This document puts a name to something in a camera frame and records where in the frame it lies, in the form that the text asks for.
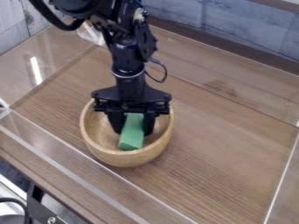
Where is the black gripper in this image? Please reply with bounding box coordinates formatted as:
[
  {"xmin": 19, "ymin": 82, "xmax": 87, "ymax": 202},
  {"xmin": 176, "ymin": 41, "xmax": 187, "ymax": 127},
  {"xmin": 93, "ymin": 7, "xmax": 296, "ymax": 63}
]
[{"xmin": 91, "ymin": 74, "xmax": 172, "ymax": 136}]

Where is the green stick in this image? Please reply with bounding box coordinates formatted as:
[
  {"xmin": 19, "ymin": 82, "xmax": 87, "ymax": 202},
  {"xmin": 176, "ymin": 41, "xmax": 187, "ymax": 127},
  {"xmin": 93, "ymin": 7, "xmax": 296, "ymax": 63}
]
[{"xmin": 117, "ymin": 113, "xmax": 144, "ymax": 151}]

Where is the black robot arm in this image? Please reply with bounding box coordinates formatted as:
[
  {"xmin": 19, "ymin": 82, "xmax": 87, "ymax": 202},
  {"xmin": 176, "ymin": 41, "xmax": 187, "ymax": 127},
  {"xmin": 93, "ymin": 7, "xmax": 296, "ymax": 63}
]
[{"xmin": 29, "ymin": 0, "xmax": 172, "ymax": 136}]

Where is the wooden bowl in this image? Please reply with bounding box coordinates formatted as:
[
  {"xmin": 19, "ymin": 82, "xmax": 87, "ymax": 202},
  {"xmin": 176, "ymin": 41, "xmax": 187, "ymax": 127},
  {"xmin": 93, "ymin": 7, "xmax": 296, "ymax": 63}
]
[{"xmin": 79, "ymin": 100, "xmax": 175, "ymax": 167}]

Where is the black cable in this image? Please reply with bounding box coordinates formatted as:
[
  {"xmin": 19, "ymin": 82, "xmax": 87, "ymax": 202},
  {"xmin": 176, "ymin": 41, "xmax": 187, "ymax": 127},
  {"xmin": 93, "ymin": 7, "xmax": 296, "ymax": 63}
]
[{"xmin": 144, "ymin": 57, "xmax": 168, "ymax": 84}]

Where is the clear acrylic tray wall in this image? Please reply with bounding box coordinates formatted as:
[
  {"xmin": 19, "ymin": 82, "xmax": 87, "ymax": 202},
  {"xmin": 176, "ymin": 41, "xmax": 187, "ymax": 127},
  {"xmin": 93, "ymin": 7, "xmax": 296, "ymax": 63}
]
[{"xmin": 5, "ymin": 97, "xmax": 299, "ymax": 224}]

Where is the clear acrylic corner bracket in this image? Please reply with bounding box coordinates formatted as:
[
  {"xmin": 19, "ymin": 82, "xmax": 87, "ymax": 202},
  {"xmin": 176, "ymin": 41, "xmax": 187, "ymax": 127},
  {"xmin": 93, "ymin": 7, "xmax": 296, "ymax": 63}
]
[{"xmin": 77, "ymin": 22, "xmax": 105, "ymax": 46}]

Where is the black table leg bracket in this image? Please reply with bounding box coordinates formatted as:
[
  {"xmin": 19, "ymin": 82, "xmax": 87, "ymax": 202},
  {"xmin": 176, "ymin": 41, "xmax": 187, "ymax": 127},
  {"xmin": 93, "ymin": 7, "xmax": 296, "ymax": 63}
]
[{"xmin": 25, "ymin": 184, "xmax": 68, "ymax": 224}]

